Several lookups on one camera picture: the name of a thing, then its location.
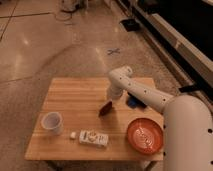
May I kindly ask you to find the orange round plate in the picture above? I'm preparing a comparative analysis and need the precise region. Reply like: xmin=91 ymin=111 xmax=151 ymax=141
xmin=126 ymin=118 xmax=163 ymax=155

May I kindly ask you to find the black floor mat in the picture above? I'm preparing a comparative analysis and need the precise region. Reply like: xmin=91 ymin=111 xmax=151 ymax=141
xmin=120 ymin=19 xmax=140 ymax=32

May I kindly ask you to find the long white shelf rail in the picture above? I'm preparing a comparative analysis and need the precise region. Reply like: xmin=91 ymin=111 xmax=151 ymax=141
xmin=114 ymin=0 xmax=213 ymax=88

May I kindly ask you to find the white machine base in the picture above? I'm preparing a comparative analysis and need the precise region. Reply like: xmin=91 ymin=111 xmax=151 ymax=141
xmin=60 ymin=0 xmax=88 ymax=13

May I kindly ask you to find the wooden table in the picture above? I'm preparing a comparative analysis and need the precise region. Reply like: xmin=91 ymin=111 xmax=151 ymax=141
xmin=25 ymin=78 xmax=163 ymax=161

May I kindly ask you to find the white plastic cup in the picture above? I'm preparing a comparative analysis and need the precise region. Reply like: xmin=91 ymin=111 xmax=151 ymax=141
xmin=41 ymin=112 xmax=63 ymax=135

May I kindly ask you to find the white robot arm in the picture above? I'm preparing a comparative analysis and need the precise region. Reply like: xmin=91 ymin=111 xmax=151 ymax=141
xmin=107 ymin=66 xmax=213 ymax=171

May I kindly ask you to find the blue object on table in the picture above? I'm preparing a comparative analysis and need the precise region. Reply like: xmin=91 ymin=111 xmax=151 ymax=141
xmin=126 ymin=96 xmax=139 ymax=108

